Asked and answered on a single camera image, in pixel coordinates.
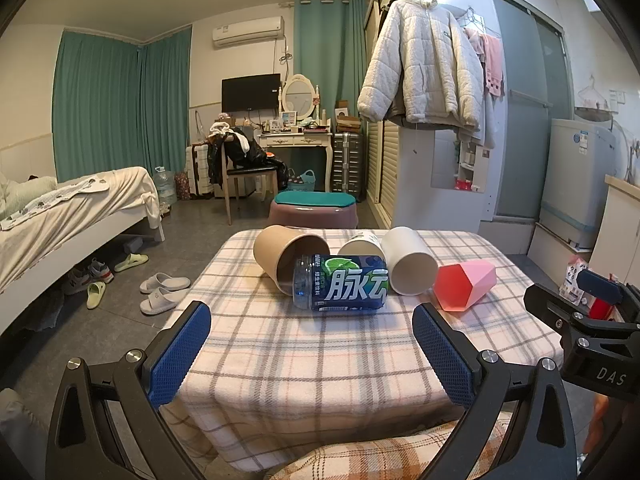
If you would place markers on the green slipper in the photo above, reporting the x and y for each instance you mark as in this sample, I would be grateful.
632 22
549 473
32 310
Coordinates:
131 262
96 294

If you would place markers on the plaid tablecloth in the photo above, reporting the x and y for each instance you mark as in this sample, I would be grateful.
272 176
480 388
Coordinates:
310 360

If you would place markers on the white sneaker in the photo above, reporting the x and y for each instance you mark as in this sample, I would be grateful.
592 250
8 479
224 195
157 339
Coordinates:
75 281
102 270

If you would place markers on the narrow teal curtain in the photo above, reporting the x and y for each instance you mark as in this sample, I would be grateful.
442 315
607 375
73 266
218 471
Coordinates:
330 60

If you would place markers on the small printed carton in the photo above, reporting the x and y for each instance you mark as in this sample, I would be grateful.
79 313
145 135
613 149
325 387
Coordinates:
574 280

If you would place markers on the clear water jug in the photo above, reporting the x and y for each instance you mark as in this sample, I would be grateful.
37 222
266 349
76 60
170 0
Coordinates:
165 187

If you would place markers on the white flat box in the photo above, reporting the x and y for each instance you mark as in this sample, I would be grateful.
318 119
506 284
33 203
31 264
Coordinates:
555 247

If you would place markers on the black jacket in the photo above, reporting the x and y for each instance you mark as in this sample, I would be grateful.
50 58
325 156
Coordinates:
255 152

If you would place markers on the white garment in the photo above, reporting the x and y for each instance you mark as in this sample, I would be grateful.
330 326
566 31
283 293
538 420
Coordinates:
222 130

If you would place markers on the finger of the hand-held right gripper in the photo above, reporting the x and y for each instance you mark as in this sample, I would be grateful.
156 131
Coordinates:
597 283
555 302

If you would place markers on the pink towel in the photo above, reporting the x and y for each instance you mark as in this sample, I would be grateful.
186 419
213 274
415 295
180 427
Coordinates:
492 60

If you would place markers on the orange plaid cloth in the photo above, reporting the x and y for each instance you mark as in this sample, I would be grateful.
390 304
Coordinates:
360 460

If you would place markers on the patterned white cloth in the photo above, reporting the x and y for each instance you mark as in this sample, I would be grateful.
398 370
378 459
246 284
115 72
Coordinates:
70 192

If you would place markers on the white wardrobe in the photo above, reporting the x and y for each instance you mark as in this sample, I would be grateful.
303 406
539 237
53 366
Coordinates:
390 170

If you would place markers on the cardboard box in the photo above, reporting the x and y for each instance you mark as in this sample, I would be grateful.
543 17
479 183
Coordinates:
348 122

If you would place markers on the wooden chair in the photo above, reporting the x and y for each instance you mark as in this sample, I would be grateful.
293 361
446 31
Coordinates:
250 172

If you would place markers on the pink stool with teal cushion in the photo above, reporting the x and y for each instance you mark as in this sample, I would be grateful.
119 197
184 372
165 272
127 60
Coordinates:
312 212

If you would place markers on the teal basket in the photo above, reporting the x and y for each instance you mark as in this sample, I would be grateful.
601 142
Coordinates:
302 182

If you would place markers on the blue label drink bottle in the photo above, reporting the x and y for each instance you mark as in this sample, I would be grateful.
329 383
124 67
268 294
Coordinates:
345 285

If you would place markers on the bed with beige sheet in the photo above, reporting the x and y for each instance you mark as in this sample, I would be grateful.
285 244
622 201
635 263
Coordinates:
75 240

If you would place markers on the white suitcase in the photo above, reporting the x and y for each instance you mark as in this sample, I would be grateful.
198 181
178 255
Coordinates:
197 170

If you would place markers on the white counter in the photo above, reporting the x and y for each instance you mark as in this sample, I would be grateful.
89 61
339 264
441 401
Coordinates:
622 220

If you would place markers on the pink faceted cup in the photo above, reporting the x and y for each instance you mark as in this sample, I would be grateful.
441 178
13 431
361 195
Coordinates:
465 285

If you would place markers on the red patterned bag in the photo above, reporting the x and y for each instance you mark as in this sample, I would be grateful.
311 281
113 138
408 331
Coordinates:
182 187

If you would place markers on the white puffer jacket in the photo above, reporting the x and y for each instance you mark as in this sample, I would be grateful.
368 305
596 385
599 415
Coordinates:
425 60

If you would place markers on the frosted glass door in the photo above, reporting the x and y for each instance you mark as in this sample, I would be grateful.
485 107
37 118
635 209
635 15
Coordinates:
525 60

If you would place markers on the small white paper cup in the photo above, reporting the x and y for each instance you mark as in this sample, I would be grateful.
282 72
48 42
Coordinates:
360 246

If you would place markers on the grey pillow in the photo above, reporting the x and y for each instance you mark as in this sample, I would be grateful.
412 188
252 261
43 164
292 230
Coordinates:
27 192

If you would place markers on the silver suitcase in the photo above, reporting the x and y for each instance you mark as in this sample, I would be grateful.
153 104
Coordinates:
346 165

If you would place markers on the wide teal curtain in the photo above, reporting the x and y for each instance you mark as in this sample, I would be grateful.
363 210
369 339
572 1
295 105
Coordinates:
100 105

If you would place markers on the white washing machine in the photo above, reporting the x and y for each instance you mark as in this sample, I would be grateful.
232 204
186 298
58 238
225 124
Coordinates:
575 180

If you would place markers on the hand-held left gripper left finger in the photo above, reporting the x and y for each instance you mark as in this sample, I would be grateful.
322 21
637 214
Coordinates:
181 355

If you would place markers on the white dressing table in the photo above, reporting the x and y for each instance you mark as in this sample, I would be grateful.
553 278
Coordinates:
300 142

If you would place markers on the black television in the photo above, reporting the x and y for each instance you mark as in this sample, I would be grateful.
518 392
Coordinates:
250 92

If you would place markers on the white slipper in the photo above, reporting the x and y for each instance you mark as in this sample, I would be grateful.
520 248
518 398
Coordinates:
160 301
165 282

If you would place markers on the oval white mirror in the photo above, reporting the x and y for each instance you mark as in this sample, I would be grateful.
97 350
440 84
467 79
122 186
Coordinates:
299 94

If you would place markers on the tall white cup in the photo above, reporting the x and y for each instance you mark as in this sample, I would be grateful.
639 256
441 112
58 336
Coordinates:
407 252

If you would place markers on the white air conditioner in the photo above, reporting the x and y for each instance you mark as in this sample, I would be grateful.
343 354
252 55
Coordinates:
247 32

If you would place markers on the brown paper cup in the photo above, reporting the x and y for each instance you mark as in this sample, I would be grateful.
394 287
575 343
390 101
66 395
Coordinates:
272 255

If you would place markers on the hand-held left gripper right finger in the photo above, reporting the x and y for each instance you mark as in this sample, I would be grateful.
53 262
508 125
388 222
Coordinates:
442 360

